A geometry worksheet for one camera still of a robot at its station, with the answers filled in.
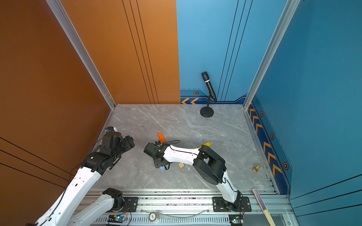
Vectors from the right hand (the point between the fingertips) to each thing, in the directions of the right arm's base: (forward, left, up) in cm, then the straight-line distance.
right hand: (161, 162), depth 87 cm
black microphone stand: (+44, -32, 0) cm, 55 cm away
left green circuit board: (-29, +20, -2) cm, 35 cm away
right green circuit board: (-29, -41, -4) cm, 50 cm away
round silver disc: (-28, 0, +5) cm, 29 cm away
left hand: (+6, +16, +18) cm, 25 cm away
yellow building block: (+14, -30, -1) cm, 33 cm away
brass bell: (-4, -57, -1) cm, 57 cm away
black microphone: (+49, -29, +29) cm, 64 cm away
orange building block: (+18, +2, 0) cm, 19 cm away
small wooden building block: (-1, -12, -1) cm, 12 cm away
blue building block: (-4, -1, 0) cm, 4 cm away
